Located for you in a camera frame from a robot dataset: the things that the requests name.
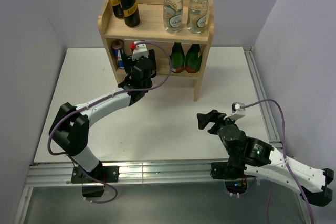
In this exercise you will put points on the green glass bottle right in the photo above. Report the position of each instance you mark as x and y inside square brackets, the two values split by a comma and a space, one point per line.
[193, 59]

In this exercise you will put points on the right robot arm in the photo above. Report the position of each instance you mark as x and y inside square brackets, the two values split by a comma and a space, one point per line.
[253, 157]

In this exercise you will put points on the silver can front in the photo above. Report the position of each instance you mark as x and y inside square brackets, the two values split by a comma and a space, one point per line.
[119, 53]

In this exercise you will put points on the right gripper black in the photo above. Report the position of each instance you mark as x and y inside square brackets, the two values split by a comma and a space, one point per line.
[213, 116]

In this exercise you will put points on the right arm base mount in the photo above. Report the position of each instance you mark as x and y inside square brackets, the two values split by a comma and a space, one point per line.
[236, 182]

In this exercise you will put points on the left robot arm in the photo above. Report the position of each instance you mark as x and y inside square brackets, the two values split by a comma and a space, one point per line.
[70, 128]

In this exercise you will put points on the clear bottle green cap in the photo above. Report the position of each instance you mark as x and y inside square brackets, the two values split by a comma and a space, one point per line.
[197, 15]

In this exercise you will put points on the green glass bottle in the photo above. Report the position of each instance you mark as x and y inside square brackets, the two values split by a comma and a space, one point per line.
[193, 59]
[177, 58]

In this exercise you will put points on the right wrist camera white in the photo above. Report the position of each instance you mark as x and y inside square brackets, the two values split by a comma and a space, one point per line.
[238, 112]

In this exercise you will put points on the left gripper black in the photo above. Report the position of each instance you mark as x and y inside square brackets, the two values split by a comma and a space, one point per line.
[128, 63]

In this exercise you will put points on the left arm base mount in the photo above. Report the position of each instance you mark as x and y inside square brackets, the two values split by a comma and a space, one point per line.
[94, 183]

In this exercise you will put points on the wooden two-tier shelf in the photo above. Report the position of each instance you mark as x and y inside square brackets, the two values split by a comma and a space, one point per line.
[151, 28]

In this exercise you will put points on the aluminium rail frame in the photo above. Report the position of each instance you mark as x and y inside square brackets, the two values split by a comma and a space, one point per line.
[164, 159]

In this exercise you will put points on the green glass bottle left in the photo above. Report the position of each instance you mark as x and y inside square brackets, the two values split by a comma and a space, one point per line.
[177, 58]

